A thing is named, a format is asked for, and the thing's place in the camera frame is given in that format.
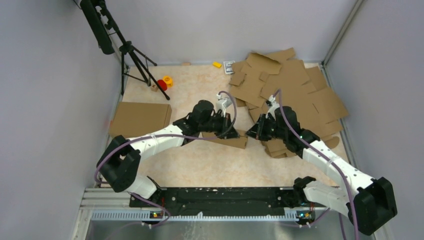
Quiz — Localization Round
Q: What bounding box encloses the aluminium frame rail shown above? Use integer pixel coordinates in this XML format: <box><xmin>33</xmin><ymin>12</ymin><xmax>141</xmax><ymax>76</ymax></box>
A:
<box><xmin>71</xmin><ymin>187</ymin><xmax>395</xmax><ymax>240</ymax></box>

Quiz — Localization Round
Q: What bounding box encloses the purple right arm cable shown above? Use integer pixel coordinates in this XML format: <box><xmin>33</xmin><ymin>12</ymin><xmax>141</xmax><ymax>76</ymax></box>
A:
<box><xmin>272</xmin><ymin>88</ymin><xmax>360</xmax><ymax>240</ymax></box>

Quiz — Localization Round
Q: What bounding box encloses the orange round toy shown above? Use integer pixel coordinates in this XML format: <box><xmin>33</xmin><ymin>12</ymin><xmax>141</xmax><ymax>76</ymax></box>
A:
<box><xmin>162</xmin><ymin>75</ymin><xmax>174</xmax><ymax>88</ymax></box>

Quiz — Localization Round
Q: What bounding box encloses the yellow block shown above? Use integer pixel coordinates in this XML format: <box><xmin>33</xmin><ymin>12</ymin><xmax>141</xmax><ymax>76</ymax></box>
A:
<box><xmin>212</xmin><ymin>61</ymin><xmax>222</xmax><ymax>69</ymax></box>

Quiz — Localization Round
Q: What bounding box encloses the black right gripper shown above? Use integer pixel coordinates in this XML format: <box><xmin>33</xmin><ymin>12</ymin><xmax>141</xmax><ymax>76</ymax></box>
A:
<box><xmin>245</xmin><ymin>113</ymin><xmax>287</xmax><ymax>142</ymax></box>

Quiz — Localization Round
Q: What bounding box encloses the cardboard box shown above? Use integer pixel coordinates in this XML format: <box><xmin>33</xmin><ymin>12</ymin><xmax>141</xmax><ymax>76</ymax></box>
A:
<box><xmin>207</xmin><ymin>129</ymin><xmax>248</xmax><ymax>149</ymax></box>
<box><xmin>108</xmin><ymin>102</ymin><xmax>172</xmax><ymax>138</ymax></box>

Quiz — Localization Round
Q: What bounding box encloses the playing card box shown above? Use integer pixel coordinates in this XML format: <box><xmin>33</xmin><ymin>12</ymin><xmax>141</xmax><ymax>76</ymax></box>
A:
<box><xmin>223</xmin><ymin>60</ymin><xmax>235</xmax><ymax>75</ymax></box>

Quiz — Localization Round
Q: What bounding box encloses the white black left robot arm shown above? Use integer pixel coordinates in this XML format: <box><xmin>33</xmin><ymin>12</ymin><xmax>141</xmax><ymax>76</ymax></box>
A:
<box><xmin>95</xmin><ymin>97</ymin><xmax>240</xmax><ymax>207</ymax></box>

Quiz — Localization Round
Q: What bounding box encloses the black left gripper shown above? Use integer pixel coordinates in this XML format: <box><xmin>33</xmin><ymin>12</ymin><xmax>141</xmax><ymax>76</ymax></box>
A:
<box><xmin>198</xmin><ymin>111</ymin><xmax>240</xmax><ymax>139</ymax></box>

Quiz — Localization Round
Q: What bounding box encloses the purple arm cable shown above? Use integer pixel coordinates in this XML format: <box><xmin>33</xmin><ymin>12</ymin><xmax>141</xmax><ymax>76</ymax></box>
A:
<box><xmin>94</xmin><ymin>90</ymin><xmax>238</xmax><ymax>229</ymax></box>
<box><xmin>272</xmin><ymin>88</ymin><xmax>360</xmax><ymax>240</ymax></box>

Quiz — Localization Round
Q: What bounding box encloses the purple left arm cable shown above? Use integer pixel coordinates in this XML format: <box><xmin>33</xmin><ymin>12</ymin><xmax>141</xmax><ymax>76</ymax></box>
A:
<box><xmin>94</xmin><ymin>90</ymin><xmax>238</xmax><ymax>229</ymax></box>

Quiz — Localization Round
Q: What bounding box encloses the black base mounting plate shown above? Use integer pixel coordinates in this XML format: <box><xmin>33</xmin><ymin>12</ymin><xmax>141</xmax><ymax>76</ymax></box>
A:
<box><xmin>149</xmin><ymin>187</ymin><xmax>312</xmax><ymax>217</ymax></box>

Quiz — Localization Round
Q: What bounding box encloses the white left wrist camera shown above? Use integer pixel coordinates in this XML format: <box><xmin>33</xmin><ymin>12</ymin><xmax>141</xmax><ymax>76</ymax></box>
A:
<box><xmin>215</xmin><ymin>93</ymin><xmax>233</xmax><ymax>117</ymax></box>

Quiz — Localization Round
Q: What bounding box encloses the cardboard sheet pile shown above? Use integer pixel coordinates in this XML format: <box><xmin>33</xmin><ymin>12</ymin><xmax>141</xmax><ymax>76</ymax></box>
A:
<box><xmin>229</xmin><ymin>47</ymin><xmax>349</xmax><ymax>149</ymax></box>

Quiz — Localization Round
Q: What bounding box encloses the red round toy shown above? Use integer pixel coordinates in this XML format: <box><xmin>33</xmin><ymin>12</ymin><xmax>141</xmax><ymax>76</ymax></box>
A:
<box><xmin>157</xmin><ymin>79</ymin><xmax>168</xmax><ymax>91</ymax></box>

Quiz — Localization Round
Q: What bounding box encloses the black camera tripod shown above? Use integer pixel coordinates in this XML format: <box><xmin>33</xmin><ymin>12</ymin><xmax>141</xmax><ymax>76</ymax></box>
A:
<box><xmin>74</xmin><ymin>0</ymin><xmax>171</xmax><ymax>101</ymax></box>

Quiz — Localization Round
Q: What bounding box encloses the folded closed cardboard box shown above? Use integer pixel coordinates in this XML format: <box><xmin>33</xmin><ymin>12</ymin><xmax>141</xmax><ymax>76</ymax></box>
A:
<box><xmin>108</xmin><ymin>102</ymin><xmax>172</xmax><ymax>138</ymax></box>

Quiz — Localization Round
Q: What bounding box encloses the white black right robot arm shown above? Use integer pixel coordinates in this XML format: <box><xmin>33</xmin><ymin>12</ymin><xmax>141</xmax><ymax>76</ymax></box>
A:
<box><xmin>246</xmin><ymin>106</ymin><xmax>398</xmax><ymax>236</ymax></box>

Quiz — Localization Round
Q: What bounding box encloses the small wooden cube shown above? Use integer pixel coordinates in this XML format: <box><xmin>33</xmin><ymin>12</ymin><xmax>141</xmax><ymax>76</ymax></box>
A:
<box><xmin>150</xmin><ymin>85</ymin><xmax>159</xmax><ymax>92</ymax></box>

